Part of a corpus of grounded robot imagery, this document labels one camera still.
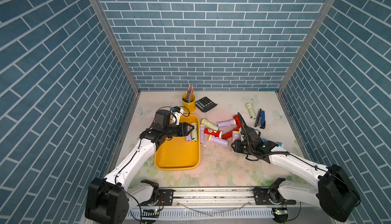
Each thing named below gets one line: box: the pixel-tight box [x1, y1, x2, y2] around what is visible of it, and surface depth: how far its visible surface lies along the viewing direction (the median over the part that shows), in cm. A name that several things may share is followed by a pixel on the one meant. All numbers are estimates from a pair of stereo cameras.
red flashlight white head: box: [203, 127, 223, 138], surface depth 96 cm
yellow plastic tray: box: [154, 113, 201, 171], surface depth 90 cm
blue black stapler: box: [254, 108, 266, 129], surface depth 104 cm
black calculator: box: [195, 96, 218, 113], surface depth 113 cm
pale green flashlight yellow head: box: [191, 122, 199, 143], surface depth 95 cm
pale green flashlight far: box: [246, 102, 257, 120], surface depth 110 cm
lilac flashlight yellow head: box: [208, 134, 229, 148], surface depth 93 cm
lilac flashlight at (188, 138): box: [185, 132, 192, 143], surface depth 93 cm
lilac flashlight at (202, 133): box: [199, 124, 206, 144], surface depth 96 cm
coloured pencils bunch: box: [185, 84, 195, 101], surface depth 104 cm
